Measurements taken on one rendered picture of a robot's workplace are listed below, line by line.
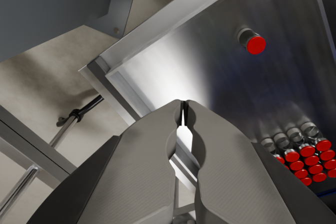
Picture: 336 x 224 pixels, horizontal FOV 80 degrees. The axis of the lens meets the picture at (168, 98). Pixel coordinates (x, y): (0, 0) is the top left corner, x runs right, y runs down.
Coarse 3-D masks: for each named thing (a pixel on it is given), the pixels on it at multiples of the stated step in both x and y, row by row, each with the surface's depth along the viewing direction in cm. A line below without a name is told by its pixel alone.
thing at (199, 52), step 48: (240, 0) 25; (288, 0) 25; (144, 48) 25; (192, 48) 28; (240, 48) 28; (288, 48) 27; (144, 96) 32; (192, 96) 32; (240, 96) 32; (288, 96) 31
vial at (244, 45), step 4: (244, 28) 26; (248, 28) 26; (240, 32) 26; (244, 32) 25; (248, 32) 24; (252, 32) 24; (240, 36) 26; (244, 36) 24; (248, 36) 24; (252, 36) 23; (260, 36) 24; (240, 40) 25; (244, 40) 24; (248, 40) 23; (244, 44) 24; (244, 48) 25
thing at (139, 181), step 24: (144, 120) 10; (168, 120) 10; (120, 144) 8; (144, 144) 8; (168, 144) 9; (120, 168) 7; (144, 168) 7; (168, 168) 7; (96, 192) 6; (120, 192) 6; (144, 192) 6; (168, 192) 7; (96, 216) 6; (120, 216) 6; (144, 216) 6; (168, 216) 6
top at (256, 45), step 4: (256, 36) 23; (252, 40) 23; (256, 40) 23; (260, 40) 23; (264, 40) 23; (248, 44) 23; (252, 44) 23; (256, 44) 23; (260, 44) 23; (264, 44) 23; (248, 48) 23; (252, 48) 23; (256, 48) 23; (260, 48) 23; (252, 52) 23; (256, 52) 23
